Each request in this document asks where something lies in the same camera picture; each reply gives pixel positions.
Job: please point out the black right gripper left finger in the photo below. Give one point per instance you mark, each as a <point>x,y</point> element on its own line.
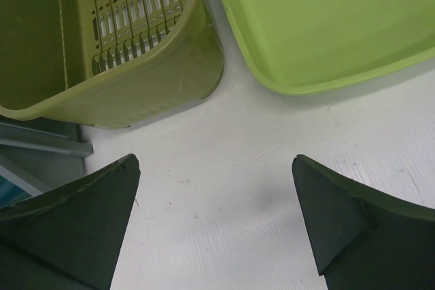
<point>70,237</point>

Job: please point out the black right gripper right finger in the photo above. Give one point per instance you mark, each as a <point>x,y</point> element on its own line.
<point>362,238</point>

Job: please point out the lime green plastic basin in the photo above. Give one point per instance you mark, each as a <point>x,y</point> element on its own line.
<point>296,47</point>

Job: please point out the olive green slotted basket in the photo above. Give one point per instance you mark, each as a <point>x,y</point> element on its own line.
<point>106,63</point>

